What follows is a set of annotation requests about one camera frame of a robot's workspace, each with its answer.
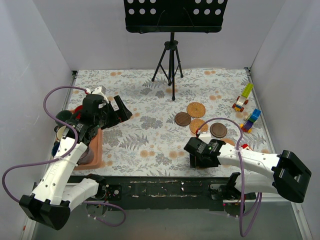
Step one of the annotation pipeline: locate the dark walnut coaster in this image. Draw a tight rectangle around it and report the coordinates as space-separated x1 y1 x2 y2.
209 122 228 138
174 112 191 127

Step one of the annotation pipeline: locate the woven rattan coaster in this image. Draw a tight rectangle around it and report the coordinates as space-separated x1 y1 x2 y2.
186 102 206 118
189 118 209 134

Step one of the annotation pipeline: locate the orange cup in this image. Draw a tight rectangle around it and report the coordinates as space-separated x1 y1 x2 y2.
88 132 98 141

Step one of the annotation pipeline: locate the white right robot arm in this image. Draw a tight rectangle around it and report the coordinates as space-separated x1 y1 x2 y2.
184 137 312 203

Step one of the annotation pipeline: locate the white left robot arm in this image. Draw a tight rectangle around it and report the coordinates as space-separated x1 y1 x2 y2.
19 94 132 230

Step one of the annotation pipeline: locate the red cup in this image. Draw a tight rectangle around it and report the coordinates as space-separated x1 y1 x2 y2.
73 105 83 119

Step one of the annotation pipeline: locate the dark green cup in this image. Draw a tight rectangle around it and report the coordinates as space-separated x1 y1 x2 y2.
55 110 73 128

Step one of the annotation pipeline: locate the cream white cup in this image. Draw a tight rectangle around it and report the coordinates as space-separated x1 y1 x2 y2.
56 126 66 141

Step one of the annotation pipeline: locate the lilac purple cup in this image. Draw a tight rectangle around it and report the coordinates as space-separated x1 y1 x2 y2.
77 146 95 165

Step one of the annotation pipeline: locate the dark blue cup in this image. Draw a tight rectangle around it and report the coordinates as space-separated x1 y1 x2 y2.
51 141 60 157

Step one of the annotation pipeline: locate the pink plastic tray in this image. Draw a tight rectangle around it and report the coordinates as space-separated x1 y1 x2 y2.
74 129 103 171

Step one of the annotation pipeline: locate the floral patterned table mat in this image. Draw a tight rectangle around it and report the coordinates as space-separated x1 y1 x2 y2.
67 69 274 177

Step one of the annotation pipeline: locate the blue green purple block toy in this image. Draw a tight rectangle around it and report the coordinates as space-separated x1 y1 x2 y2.
240 108 261 133

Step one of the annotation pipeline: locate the toy car with yellow block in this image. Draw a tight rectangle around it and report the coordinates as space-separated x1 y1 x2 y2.
232 83 254 113

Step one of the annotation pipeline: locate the black music stand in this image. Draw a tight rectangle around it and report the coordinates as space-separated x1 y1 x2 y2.
123 0 228 88

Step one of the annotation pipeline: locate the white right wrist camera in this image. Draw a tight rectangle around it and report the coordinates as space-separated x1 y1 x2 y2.
198 132 212 143

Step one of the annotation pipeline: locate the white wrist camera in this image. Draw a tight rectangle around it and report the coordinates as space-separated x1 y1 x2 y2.
198 132 212 143
85 85 106 97

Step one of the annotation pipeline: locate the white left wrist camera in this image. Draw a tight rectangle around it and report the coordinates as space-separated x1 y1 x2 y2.
85 85 106 97

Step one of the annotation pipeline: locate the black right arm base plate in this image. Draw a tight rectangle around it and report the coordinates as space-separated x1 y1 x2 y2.
209 184 241 201

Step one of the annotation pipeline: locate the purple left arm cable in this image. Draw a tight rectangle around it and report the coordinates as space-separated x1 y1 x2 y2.
2 86 126 227

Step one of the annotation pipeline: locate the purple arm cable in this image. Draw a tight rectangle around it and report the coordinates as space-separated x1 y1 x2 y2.
196 117 263 238
2 86 126 227

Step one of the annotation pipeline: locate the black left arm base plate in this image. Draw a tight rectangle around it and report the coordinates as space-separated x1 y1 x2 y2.
102 184 123 202

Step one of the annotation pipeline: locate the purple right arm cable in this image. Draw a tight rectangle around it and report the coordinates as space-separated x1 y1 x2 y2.
196 117 263 238

